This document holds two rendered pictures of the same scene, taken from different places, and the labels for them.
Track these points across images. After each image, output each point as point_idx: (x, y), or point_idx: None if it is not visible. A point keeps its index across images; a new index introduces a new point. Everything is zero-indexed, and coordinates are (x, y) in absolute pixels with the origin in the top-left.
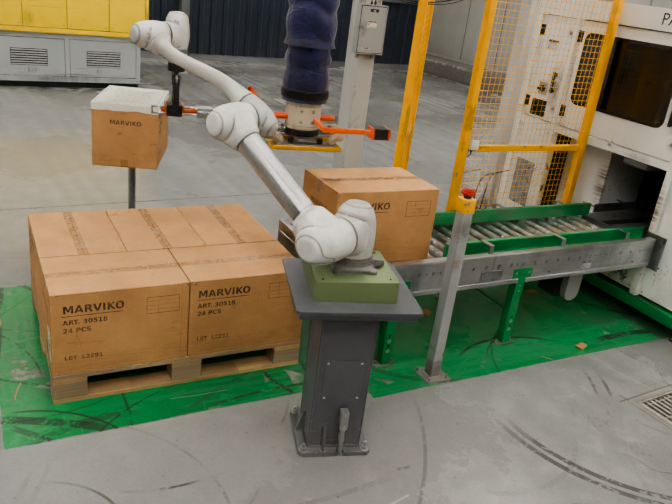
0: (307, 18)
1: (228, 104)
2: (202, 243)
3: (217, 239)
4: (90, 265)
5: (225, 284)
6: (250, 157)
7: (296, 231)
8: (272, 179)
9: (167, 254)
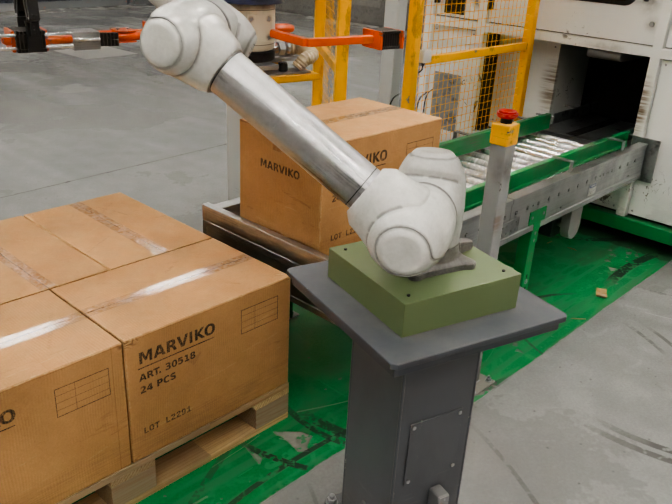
0: None
1: (177, 2)
2: (101, 267)
3: (121, 255)
4: None
5: (177, 330)
6: (243, 99)
7: (365, 222)
8: (296, 133)
9: (54, 300)
